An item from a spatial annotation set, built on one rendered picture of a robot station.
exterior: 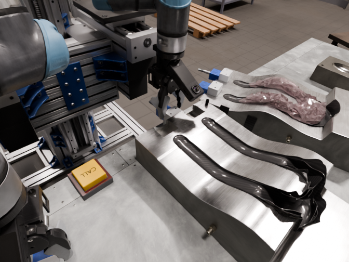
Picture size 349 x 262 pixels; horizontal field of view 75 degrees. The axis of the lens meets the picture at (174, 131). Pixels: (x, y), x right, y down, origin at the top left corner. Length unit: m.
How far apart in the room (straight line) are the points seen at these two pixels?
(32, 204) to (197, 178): 0.31
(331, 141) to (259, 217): 0.38
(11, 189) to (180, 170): 0.33
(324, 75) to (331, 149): 0.48
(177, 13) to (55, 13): 0.51
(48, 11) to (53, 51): 0.59
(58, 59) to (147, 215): 0.37
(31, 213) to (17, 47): 0.22
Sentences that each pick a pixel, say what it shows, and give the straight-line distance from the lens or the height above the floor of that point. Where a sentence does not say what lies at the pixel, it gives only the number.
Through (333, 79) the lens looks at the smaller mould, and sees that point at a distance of 1.18.
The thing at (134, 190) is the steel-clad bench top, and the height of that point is 0.80.
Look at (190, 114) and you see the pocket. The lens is 0.69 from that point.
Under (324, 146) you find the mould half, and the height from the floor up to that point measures 0.85.
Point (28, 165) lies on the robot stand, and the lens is 1.54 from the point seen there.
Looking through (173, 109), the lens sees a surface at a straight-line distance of 0.71.
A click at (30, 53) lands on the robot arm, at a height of 1.16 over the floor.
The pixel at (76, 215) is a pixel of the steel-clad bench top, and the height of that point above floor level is 0.80.
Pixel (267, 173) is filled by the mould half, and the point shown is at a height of 0.92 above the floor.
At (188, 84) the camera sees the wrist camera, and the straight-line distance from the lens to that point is 0.60.
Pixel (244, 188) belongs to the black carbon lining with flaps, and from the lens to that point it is 0.49.
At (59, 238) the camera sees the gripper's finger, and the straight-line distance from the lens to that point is 0.41.
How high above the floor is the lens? 1.30
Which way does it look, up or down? 44 degrees down
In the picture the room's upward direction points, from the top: 6 degrees clockwise
